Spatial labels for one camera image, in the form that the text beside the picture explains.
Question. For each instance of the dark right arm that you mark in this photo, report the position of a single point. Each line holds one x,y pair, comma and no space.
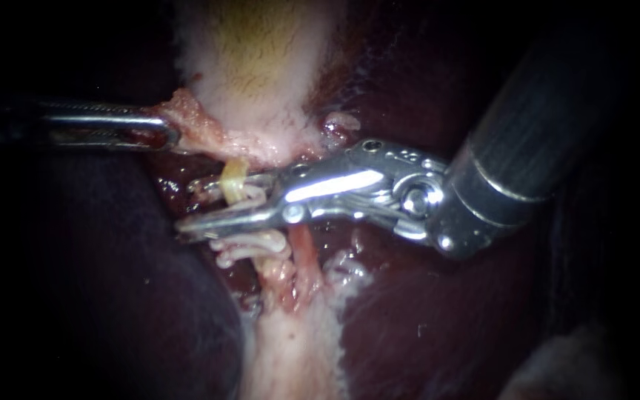
553,94

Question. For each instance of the left arm instrument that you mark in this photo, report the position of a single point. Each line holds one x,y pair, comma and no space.
9,122

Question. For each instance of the right arm instrument jaw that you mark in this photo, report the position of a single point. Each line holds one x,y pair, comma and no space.
231,182
225,223

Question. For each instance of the pale fatty tissue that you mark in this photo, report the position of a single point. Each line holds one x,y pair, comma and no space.
298,350
564,366

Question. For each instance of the left arm instrument jaw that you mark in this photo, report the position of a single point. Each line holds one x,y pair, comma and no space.
109,120
98,106

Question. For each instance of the right arm instrument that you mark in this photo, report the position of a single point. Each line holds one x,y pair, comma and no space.
386,189

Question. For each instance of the dark red liver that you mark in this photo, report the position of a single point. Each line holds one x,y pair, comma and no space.
442,322

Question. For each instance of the gallbladder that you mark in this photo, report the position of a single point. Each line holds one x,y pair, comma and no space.
253,72

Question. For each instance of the white clip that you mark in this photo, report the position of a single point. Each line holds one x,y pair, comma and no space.
253,196
256,240
242,256

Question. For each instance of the thin tube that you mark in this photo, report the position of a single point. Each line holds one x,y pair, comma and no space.
304,250
234,179

